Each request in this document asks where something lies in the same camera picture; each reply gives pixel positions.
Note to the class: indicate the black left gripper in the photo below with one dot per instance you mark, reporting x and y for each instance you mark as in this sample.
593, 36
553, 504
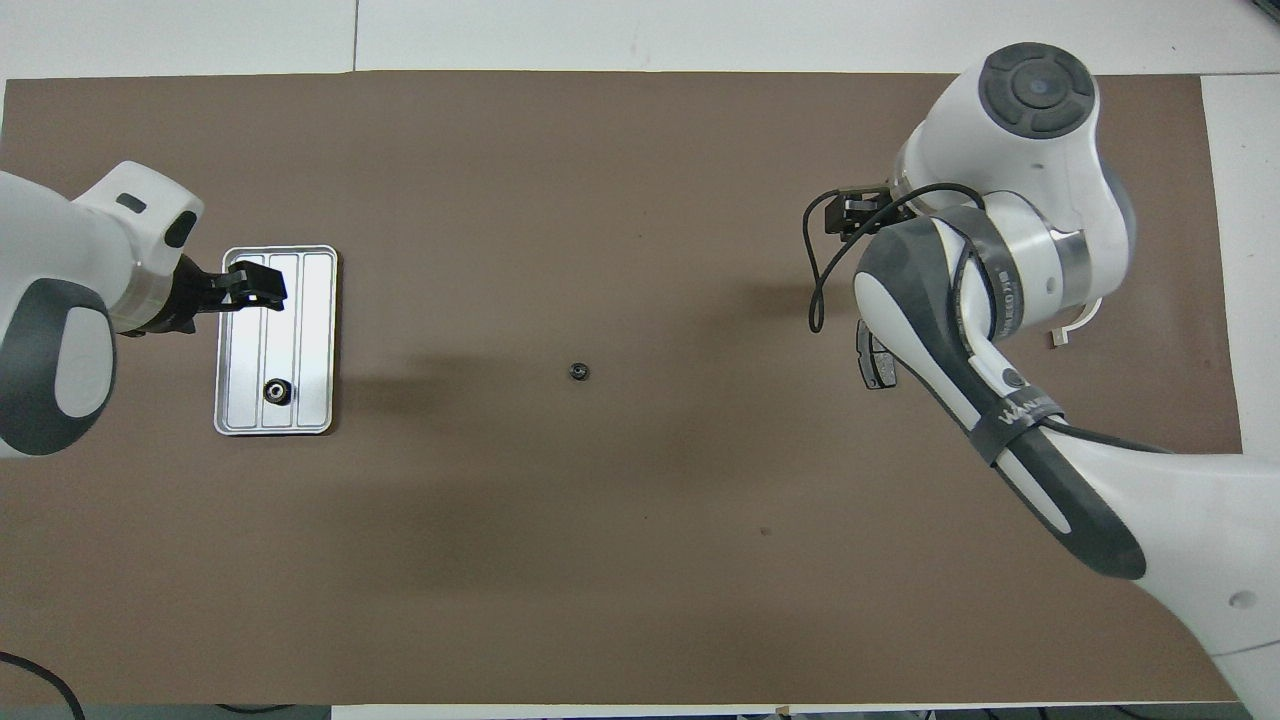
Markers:
185, 298

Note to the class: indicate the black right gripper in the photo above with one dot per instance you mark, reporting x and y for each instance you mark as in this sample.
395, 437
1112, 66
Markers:
865, 212

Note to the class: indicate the large black bearing gear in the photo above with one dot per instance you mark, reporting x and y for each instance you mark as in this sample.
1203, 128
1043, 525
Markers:
277, 391

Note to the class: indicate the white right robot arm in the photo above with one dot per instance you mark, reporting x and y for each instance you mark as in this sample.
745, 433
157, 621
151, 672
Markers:
1020, 250

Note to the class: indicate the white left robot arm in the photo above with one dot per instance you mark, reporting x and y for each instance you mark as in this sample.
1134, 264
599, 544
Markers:
60, 300

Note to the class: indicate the silver ribbed metal tray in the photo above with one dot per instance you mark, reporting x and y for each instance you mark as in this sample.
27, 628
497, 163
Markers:
305, 340

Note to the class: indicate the small rectangular brake pad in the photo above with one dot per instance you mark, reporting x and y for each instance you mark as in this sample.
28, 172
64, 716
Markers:
868, 360

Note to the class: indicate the brown table mat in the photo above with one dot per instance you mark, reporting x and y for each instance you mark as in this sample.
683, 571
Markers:
620, 550

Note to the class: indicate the white semicircular plastic bracket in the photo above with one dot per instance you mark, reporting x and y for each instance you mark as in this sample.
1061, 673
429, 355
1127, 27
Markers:
1082, 318

